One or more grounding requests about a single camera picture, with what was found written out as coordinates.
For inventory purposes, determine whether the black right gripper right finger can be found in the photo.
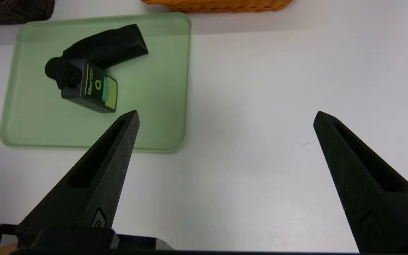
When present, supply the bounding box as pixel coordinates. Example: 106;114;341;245
313;111;408;254

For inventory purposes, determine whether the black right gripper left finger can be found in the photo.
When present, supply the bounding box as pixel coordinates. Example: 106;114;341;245
16;110;140;250

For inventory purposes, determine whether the black square toiletry bottle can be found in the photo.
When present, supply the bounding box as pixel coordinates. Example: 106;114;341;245
45;57;118;114

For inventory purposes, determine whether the dark brown wicker basket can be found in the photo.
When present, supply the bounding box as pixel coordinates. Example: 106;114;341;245
0;0;55;26

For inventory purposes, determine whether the orange wicker basket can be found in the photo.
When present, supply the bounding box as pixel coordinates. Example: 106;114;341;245
140;0;293;14

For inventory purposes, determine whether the light green plastic tray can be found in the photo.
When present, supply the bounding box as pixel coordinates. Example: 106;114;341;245
0;12;192;154

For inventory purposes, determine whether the black glasses case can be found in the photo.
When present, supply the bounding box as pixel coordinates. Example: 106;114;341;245
62;24;148;69

